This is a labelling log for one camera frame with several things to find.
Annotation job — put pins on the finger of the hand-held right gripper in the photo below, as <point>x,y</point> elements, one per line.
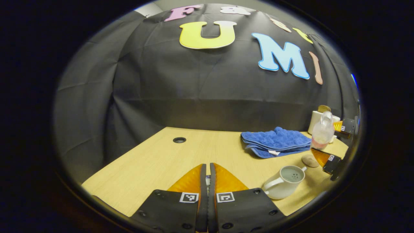
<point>333,162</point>
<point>347,125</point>

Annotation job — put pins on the white toaster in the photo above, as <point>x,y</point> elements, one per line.
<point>315,121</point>

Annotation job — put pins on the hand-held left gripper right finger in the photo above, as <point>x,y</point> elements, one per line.
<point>212,207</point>

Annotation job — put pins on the blue folded towel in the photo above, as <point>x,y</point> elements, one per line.
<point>275,140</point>

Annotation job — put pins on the clear water bottle pink label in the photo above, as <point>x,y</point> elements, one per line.
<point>323,134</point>

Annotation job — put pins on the round wooden coaster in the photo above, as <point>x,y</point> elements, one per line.
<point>309,160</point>

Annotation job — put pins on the white ceramic teacup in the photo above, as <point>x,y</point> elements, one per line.
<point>278,191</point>

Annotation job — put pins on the brown toast slice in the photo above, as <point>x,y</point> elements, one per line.
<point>321,108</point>
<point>328,109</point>

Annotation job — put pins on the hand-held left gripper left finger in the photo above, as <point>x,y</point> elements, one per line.
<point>203,207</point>

